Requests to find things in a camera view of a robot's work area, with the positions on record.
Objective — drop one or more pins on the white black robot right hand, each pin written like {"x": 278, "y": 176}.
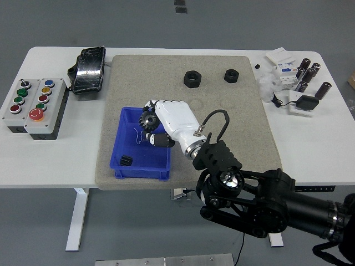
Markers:
{"x": 177, "y": 119}

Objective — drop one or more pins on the black metal gear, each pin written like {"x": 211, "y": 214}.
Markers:
{"x": 148, "y": 121}

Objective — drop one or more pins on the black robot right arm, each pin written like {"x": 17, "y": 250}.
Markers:
{"x": 216, "y": 158}

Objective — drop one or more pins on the large black hex nut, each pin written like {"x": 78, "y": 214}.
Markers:
{"x": 193, "y": 79}

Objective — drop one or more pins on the blue plastic box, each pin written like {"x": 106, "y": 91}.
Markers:
{"x": 144, "y": 158}

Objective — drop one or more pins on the small black hex nut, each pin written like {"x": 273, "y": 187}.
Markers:
{"x": 231, "y": 75}

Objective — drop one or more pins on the silver table control box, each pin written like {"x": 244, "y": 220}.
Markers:
{"x": 177, "y": 194}

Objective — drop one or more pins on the grey emergency-stop control box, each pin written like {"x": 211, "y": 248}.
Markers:
{"x": 51, "y": 110}

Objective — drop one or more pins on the grey four-button control box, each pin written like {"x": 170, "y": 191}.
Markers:
{"x": 11, "y": 91}

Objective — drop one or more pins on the brown cardboard box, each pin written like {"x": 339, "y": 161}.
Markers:
{"x": 352, "y": 80}

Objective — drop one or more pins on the grey-brown speckled mat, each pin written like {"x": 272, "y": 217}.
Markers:
{"x": 155, "y": 83}

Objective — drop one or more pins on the small black ribbed block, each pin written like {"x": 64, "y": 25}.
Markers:
{"x": 126, "y": 161}

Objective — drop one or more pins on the crumpled clear plastic bag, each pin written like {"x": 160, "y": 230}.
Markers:
{"x": 267, "y": 87}

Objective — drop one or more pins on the glossy black foot pedal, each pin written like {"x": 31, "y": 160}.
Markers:
{"x": 88, "y": 70}

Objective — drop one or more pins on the white circuit breaker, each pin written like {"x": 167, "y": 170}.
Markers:
{"x": 287, "y": 77}

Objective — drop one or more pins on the dark cylindrical capacitor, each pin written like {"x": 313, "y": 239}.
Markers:
{"x": 322, "y": 90}
{"x": 308, "y": 75}
{"x": 301, "y": 86}
{"x": 300, "y": 73}
{"x": 305, "y": 63}
{"x": 315, "y": 68}

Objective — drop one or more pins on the black square adapter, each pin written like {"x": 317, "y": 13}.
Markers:
{"x": 307, "y": 102}

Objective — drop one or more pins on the white table leg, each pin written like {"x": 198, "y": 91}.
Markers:
{"x": 77, "y": 219}
{"x": 276, "y": 241}

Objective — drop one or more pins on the grey metal plate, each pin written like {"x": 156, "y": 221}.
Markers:
{"x": 166, "y": 261}

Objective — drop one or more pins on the white wall switch plate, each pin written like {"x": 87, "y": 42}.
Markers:
{"x": 278, "y": 55}

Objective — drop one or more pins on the black perforated table rail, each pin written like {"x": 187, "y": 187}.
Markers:
{"x": 319, "y": 188}

